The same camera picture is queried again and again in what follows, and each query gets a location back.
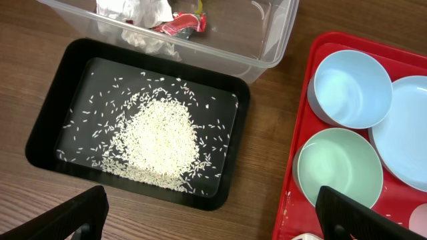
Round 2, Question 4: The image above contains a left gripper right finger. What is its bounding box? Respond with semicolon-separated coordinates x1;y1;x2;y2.
316;186;426;240

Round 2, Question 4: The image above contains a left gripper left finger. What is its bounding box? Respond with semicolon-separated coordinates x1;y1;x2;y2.
1;185;109;240

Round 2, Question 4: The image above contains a green bowl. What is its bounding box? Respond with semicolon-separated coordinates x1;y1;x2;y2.
292;128;384;208

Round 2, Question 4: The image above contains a pink plastic cup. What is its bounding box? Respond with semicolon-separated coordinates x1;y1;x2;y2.
408;203;427;237

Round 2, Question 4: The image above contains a pile of white rice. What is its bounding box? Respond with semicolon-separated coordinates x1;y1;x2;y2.
55;69;239;197

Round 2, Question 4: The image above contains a white napkin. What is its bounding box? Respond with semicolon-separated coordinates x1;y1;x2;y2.
96;0;181;61

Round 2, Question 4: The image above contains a red snack wrapper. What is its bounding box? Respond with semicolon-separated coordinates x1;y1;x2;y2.
153;12;207;39

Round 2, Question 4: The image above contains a yellow snack wrapper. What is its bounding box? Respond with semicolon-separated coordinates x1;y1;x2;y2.
195;0;203;15

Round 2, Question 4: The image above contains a clear plastic waste bin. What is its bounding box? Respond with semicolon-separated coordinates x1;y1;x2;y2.
42;0;299;83

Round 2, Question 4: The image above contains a red serving tray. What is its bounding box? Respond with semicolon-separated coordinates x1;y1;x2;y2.
272;31;426;239

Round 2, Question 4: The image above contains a light blue plate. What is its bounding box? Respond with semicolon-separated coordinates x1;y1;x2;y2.
368;75;426;192

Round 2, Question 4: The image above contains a black plastic tray bin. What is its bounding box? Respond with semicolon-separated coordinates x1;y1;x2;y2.
25;39;250;211

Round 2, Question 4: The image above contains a light blue bowl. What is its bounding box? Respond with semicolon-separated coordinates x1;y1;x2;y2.
307;50;393;129

